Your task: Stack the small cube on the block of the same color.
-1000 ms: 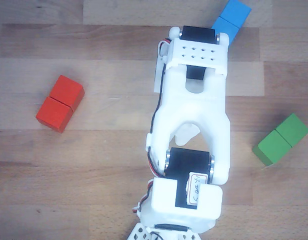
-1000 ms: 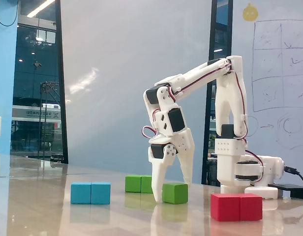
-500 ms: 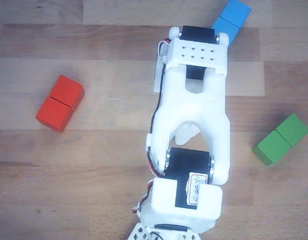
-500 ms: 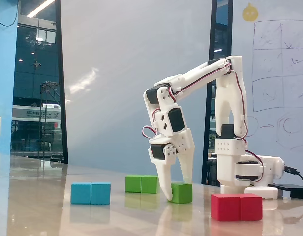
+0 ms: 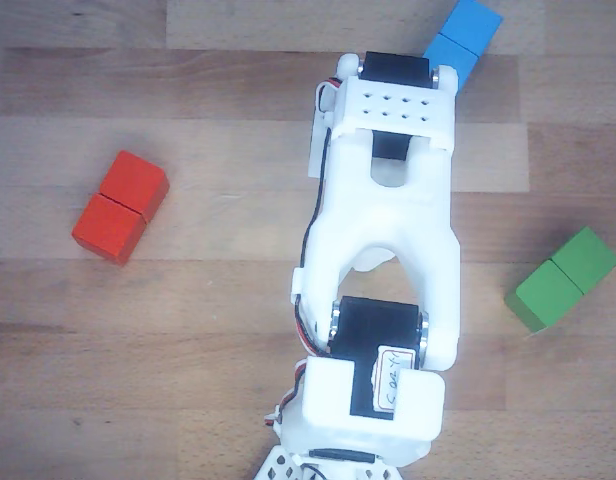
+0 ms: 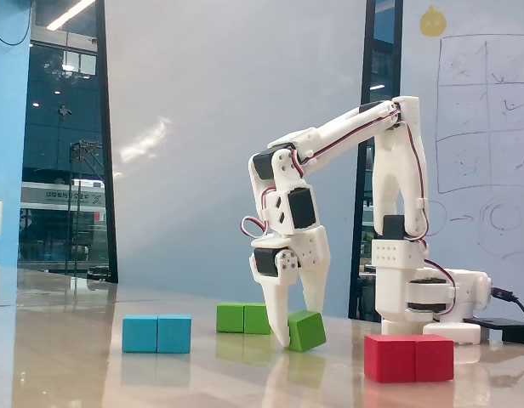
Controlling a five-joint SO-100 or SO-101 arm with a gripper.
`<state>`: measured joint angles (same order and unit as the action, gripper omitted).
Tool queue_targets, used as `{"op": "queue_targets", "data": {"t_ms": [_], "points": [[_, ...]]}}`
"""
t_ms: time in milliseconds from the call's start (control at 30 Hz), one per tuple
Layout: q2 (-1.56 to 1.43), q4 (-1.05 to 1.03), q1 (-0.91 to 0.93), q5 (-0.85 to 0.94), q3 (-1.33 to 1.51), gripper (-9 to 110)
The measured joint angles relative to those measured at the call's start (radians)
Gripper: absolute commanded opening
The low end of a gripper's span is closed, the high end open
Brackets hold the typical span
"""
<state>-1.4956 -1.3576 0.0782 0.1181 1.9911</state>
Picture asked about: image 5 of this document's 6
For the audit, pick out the long green block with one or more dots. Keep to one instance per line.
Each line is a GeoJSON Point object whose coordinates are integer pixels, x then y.
{"type": "Point", "coordinates": [558, 282]}

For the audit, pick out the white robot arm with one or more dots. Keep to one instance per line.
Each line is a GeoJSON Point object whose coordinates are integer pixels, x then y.
{"type": "Point", "coordinates": [388, 225]}

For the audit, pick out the long blue block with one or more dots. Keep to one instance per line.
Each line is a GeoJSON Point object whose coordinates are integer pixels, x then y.
{"type": "Point", "coordinates": [468, 30]}

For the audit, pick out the long red block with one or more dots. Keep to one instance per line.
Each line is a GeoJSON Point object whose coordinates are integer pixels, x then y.
{"type": "Point", "coordinates": [120, 207]}

